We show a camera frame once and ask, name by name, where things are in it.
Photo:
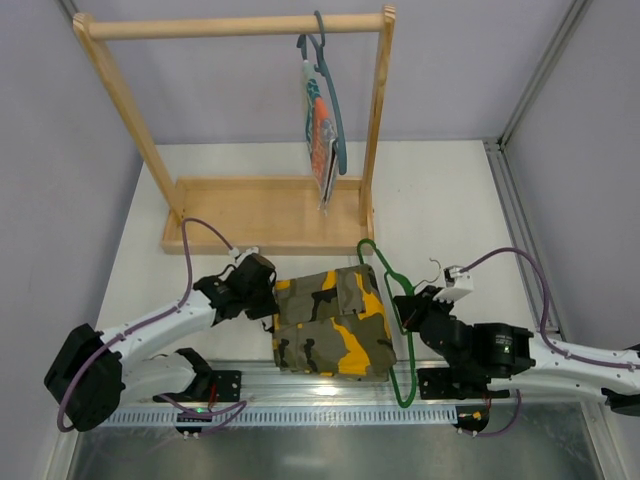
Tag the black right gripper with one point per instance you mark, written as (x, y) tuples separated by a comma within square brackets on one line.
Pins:
[(410, 314)]

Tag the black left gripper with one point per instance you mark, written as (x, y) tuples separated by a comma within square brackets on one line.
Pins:
[(266, 304)]

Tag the camouflage yellow green trousers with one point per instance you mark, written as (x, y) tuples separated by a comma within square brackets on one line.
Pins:
[(333, 324)]

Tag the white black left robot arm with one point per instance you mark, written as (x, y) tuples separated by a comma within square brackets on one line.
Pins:
[(95, 372)]

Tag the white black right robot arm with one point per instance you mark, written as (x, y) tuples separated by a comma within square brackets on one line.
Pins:
[(491, 359)]

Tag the wooden clothes rack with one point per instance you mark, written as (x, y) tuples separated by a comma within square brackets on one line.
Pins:
[(275, 213)]

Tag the colourful printed cloth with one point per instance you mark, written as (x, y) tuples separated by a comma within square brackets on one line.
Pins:
[(320, 137)]

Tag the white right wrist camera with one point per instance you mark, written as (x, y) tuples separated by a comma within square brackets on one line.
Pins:
[(458, 284)]

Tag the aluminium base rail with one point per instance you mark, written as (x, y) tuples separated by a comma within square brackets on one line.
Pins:
[(262, 382)]

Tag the aluminium corner frame profile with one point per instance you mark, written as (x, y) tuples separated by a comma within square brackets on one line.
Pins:
[(516, 209)]

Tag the slotted grey cable duct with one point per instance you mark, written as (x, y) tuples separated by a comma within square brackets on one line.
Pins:
[(293, 416)]

